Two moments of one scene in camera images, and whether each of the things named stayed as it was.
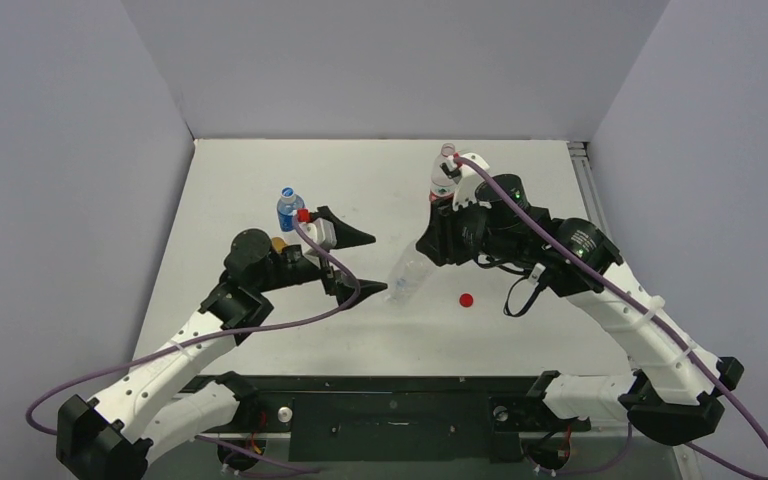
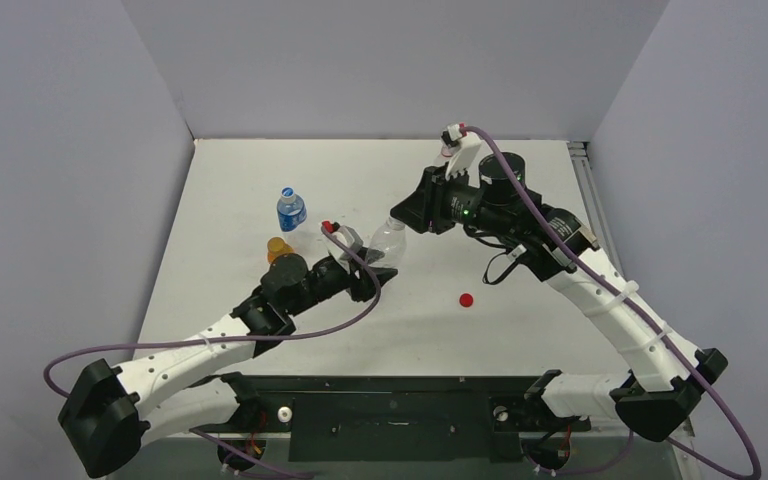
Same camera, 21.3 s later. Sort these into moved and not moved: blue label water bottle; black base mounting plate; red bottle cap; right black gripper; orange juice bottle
Moved: right black gripper
Not moved: blue label water bottle; black base mounting plate; orange juice bottle; red bottle cap
